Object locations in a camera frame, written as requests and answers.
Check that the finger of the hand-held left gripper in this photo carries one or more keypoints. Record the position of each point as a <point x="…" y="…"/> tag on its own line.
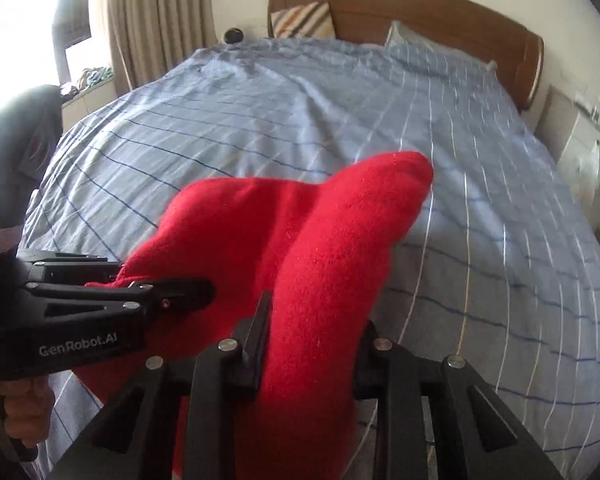
<point x="180" y="295"/>
<point x="70" y="267"/>

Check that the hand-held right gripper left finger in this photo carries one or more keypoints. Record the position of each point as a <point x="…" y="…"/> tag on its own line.
<point x="252" y="355"/>

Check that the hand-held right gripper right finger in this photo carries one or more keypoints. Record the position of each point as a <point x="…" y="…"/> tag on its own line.
<point x="367" y="360"/>

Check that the red sweater with white rabbit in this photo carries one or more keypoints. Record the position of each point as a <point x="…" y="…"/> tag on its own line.
<point x="330" y="240"/>

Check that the person's left forearm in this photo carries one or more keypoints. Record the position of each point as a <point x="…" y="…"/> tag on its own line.
<point x="15" y="160"/>

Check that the person's left hand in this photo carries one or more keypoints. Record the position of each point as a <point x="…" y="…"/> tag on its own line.
<point x="27" y="410"/>

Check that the cloth pile on windowsill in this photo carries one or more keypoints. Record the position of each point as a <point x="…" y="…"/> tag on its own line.
<point x="94" y="77"/>

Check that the window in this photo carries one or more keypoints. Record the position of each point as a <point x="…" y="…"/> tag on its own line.
<point x="20" y="35"/>

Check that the blue striped duvet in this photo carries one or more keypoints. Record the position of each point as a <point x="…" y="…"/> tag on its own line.
<point x="330" y="110"/>

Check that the black round object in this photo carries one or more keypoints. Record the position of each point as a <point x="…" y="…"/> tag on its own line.
<point x="233" y="35"/>

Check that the beige curtain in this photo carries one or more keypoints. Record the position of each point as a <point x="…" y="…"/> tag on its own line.
<point x="155" y="10"/>

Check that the clear plastic bag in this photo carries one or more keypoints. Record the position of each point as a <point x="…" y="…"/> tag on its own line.
<point x="589" y="165"/>

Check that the striped pillow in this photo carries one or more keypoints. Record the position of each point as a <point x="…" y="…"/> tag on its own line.
<point x="302" y="20"/>

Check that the white nightstand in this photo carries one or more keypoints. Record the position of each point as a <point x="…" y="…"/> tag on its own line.
<point x="560" y="120"/>

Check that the white pillow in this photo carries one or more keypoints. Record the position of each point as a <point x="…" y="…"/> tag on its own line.
<point x="415" y="40"/>

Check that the wooden headboard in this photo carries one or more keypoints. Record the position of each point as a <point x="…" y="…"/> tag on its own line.
<point x="430" y="10"/>

